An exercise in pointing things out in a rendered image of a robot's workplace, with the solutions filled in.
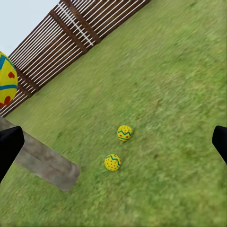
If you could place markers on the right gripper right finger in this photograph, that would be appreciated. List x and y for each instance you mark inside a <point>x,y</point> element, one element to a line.
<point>219,140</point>

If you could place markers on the tree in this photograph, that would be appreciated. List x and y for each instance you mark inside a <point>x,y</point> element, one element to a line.
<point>43,161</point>

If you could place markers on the easter egg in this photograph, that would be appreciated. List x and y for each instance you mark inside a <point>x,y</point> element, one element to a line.
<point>8,80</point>
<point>124,133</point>
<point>113,162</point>

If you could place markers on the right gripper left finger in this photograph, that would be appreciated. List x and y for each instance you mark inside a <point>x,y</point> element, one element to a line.
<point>11,142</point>

